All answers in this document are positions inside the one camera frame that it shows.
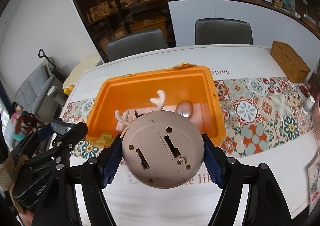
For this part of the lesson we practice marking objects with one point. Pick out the white USB hub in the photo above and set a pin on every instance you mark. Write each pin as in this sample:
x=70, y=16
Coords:
x=130, y=177

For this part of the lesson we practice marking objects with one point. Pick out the black retractable cable reel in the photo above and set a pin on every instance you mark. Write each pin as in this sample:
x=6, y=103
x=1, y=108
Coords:
x=137, y=115

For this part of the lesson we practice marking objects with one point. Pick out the silver oval metal case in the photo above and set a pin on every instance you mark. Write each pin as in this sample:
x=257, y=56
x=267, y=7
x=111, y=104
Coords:
x=185, y=108

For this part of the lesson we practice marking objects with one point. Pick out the person's left hand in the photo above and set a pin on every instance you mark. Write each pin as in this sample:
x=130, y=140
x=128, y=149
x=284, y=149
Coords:
x=9, y=173

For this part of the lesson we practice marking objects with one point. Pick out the right grey dining chair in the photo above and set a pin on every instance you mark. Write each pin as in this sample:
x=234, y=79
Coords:
x=217, y=31

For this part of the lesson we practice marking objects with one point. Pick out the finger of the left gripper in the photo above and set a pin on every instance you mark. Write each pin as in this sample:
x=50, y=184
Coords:
x=68, y=136
x=29, y=144

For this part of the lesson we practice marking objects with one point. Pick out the orange plastic storage crate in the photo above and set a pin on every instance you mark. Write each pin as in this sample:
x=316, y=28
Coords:
x=120, y=99

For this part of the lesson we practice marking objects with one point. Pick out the woven wicker tissue box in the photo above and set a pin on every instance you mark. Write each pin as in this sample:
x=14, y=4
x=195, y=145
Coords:
x=290, y=62

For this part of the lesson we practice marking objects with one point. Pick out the red wooden child chair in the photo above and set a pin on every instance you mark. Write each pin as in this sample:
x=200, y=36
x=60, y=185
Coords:
x=25, y=123

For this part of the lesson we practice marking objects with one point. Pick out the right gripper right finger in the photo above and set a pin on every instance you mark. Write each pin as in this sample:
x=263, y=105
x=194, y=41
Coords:
x=266, y=204

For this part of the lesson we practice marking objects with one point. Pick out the upright vacuum cleaner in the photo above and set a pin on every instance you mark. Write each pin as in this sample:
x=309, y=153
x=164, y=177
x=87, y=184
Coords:
x=54, y=69

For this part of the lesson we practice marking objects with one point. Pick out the left grey dining chair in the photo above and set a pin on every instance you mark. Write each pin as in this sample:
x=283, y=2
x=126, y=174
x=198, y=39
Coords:
x=136, y=43

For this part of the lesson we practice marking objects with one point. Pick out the small white cup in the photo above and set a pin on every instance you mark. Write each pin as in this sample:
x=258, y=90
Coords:
x=308, y=104

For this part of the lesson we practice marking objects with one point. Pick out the pink deer round gadget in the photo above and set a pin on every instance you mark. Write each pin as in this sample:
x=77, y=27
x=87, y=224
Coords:
x=162, y=149

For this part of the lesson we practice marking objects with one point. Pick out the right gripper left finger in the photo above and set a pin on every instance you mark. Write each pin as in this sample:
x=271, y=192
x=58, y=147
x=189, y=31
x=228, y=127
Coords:
x=58, y=204

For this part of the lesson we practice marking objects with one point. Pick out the grey dining chair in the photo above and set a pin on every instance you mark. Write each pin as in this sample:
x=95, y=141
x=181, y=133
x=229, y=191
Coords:
x=217, y=31
x=136, y=43

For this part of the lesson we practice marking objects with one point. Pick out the patterned tile table runner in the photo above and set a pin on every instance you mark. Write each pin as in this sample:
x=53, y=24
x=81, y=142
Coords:
x=259, y=114

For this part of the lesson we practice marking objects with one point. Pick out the yellow cream baby chair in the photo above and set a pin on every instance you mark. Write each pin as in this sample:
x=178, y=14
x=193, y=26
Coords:
x=78, y=70

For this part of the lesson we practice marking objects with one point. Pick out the grey sofa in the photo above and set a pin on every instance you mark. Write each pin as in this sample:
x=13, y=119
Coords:
x=32, y=94

